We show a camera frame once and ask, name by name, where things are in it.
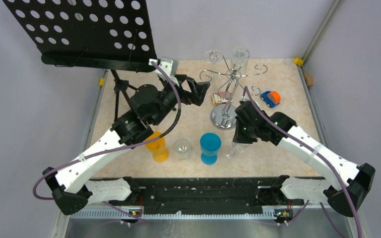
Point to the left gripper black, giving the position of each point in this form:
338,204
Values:
198,90

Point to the yellow clip left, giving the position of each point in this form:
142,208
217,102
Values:
101,82

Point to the black perforated music stand desk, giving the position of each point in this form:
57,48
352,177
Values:
108,34

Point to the yellow corner clip right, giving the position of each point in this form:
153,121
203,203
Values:
298,61

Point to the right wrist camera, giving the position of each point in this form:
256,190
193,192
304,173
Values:
244,99

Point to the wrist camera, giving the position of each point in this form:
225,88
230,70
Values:
169,67
244,99

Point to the clear wine glass front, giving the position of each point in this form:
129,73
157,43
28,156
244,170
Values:
182,148

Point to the chrome wire wine glass rack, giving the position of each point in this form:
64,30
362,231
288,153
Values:
223,116

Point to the small red white box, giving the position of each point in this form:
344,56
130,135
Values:
221,98

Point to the blue wine glass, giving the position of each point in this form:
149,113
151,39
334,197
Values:
210,144

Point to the clear wine glass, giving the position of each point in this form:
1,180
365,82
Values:
213,56
182,148
239,60
235,150

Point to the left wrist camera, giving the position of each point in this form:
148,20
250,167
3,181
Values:
169,67

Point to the small wooden block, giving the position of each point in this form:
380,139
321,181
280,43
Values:
308,79

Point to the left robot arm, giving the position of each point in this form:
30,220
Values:
73,187

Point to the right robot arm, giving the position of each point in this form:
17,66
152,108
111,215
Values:
344,185

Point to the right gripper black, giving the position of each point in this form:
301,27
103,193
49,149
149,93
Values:
238,137

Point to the orange wine glass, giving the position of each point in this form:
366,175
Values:
158,149

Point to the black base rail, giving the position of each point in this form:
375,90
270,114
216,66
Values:
207,196

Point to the blue and orange toy car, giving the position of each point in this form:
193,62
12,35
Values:
271,98

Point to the aluminium corner profile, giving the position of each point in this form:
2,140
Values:
322,28

